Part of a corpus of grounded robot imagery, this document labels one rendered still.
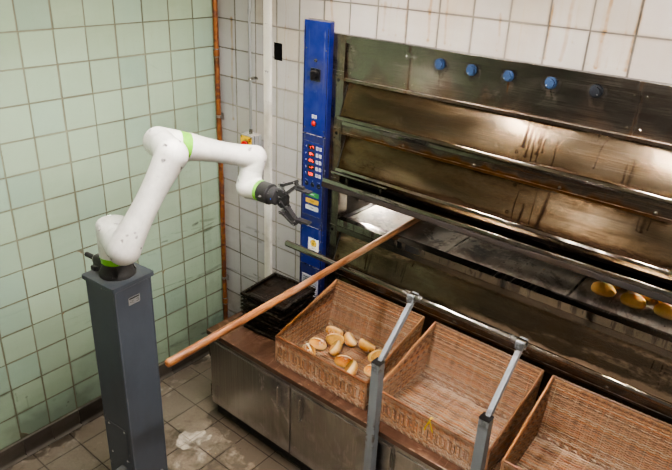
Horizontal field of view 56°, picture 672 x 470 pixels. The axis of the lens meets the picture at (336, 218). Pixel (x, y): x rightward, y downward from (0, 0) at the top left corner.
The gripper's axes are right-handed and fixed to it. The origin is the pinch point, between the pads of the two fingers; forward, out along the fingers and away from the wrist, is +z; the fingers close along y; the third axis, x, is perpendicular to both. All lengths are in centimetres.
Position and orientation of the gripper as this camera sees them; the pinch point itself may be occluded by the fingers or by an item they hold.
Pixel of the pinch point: (308, 207)
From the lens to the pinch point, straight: 258.1
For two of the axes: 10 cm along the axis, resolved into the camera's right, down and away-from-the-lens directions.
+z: 7.8, 2.8, -5.5
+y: -0.4, 9.1, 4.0
